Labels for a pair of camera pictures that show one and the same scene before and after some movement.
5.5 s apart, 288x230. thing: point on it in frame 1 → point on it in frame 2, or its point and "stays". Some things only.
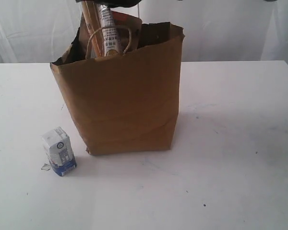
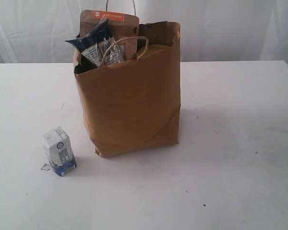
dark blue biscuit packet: (112, 45) → (94, 44)
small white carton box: (59, 149) stays
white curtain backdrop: (41, 31) stays
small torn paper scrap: (46, 167) stays
